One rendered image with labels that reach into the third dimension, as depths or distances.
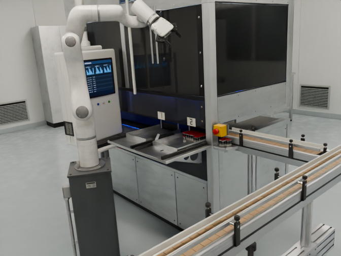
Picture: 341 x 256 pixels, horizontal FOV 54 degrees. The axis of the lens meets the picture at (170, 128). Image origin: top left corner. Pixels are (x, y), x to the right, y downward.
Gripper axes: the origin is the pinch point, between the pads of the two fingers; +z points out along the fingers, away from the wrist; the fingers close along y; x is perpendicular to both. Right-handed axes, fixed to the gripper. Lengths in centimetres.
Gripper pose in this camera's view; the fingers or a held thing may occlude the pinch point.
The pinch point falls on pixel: (174, 39)
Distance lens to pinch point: 197.8
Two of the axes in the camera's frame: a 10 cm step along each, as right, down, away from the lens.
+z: 7.3, 6.8, -0.8
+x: -1.5, 2.7, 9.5
